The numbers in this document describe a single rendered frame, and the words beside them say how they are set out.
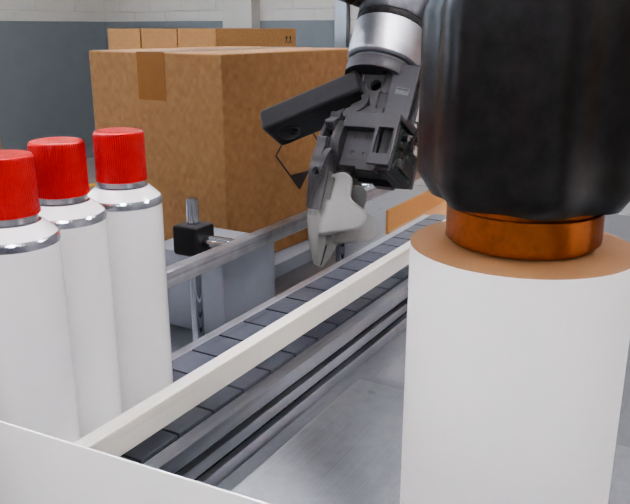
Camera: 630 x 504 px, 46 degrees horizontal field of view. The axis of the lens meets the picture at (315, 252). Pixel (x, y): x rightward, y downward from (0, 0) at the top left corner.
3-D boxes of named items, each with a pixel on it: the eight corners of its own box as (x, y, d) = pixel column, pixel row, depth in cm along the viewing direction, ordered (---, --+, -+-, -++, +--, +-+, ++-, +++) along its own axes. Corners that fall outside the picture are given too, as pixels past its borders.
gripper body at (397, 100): (385, 170, 69) (414, 52, 71) (305, 162, 73) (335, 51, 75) (411, 197, 75) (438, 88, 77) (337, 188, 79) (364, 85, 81)
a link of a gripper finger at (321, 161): (313, 205, 70) (335, 119, 72) (299, 203, 71) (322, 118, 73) (333, 220, 74) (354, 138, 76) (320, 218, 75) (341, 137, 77)
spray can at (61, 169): (85, 470, 47) (52, 149, 41) (28, 449, 50) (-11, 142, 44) (141, 433, 51) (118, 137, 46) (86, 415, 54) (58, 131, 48)
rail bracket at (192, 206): (237, 375, 71) (232, 208, 66) (178, 359, 75) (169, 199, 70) (256, 363, 74) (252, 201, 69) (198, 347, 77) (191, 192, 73)
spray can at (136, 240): (136, 434, 51) (112, 137, 45) (87, 412, 54) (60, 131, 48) (189, 404, 55) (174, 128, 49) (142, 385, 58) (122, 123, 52)
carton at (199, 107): (228, 271, 95) (220, 53, 87) (103, 242, 108) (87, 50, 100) (352, 222, 119) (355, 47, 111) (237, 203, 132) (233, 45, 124)
